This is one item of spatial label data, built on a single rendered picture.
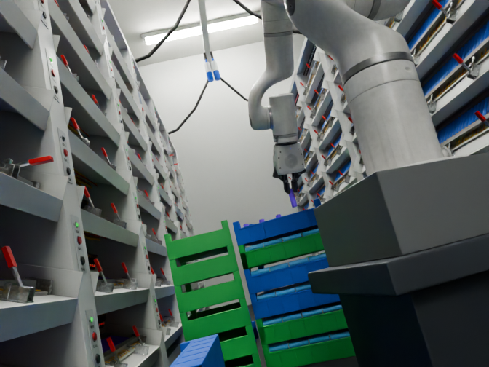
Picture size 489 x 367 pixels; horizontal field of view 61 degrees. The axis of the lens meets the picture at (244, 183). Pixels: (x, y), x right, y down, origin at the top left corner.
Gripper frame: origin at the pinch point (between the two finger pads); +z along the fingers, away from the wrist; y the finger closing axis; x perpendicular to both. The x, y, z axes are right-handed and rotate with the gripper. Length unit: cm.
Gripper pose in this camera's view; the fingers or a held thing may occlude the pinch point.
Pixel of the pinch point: (290, 186)
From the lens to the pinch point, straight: 144.5
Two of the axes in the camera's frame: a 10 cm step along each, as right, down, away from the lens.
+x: -2.9, -1.6, 9.4
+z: 1.2, 9.7, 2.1
